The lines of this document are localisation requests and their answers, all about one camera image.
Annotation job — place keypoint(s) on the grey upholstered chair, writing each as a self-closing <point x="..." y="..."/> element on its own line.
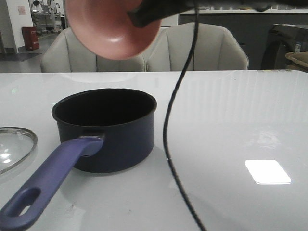
<point x="216" y="49"/>
<point x="67" y="54"/>

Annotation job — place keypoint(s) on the right grey upholstered chair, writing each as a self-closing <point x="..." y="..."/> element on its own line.
<point x="216" y="49"/>

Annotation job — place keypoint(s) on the dark metal appliance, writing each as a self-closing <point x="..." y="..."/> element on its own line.
<point x="282" y="39"/>

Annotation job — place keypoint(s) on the dark blue saucepan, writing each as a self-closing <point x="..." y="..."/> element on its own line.
<point x="101" y="131"/>

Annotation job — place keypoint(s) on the grey counter with white top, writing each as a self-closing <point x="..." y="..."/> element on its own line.
<point x="250" y="28"/>

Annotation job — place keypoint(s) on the beige cushion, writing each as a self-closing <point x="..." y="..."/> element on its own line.
<point x="297" y="61"/>

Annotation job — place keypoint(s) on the pink bowl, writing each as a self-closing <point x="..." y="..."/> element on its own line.
<point x="104" y="27"/>

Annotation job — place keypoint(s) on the glass pot lid blue knob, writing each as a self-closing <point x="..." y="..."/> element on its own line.
<point x="16" y="144"/>

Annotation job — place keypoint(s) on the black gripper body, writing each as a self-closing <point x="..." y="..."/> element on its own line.
<point x="259" y="5"/>

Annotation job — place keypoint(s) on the left grey upholstered chair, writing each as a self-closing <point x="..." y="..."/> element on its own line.
<point x="67" y="54"/>

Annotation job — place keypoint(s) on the red bin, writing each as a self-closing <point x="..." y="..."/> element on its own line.
<point x="30" y="38"/>

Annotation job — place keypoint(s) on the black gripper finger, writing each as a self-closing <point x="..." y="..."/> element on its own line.
<point x="153" y="10"/>

